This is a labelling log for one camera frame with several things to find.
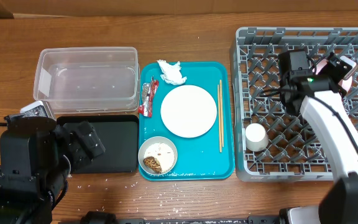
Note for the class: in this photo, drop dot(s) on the grey bowl with rice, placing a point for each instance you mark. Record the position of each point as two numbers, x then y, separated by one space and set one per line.
163 150

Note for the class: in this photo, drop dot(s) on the red silver snack wrapper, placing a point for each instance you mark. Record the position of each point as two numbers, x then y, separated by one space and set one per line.
147 96

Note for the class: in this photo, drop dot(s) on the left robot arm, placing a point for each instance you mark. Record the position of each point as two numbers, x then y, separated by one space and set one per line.
37 156

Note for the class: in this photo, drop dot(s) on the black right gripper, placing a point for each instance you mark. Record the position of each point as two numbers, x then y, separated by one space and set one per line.
334 63

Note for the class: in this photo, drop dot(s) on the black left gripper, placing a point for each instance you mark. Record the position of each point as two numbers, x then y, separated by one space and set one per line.
82 154

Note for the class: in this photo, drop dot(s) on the small pink bowl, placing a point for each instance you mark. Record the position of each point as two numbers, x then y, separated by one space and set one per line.
346 83

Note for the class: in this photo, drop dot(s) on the brown mushroom piece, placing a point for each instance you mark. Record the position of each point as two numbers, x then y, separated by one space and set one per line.
153 164

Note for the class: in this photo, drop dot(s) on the clear plastic bin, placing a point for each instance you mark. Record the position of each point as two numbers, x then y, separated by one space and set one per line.
88 79

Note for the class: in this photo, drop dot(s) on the teal serving tray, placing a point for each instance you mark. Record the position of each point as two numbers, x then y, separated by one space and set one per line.
198 158

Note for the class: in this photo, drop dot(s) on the wooden chopstick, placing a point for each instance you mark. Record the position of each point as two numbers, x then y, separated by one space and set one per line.
221 114
219 121

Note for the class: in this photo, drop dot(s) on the white cup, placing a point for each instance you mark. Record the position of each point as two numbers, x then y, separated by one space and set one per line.
256 137

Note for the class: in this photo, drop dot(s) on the black tray bin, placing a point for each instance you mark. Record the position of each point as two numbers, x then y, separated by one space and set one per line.
120 137

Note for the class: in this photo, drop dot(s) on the large white plate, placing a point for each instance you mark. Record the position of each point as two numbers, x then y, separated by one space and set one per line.
188 111

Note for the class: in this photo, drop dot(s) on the grey dishwasher rack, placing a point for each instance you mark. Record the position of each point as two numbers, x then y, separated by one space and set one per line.
293 152

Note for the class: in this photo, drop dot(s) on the crumpled white napkin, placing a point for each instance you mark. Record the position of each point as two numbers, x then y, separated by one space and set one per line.
171 74

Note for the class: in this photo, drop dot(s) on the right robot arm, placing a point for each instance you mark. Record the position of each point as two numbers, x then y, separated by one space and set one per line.
315 91

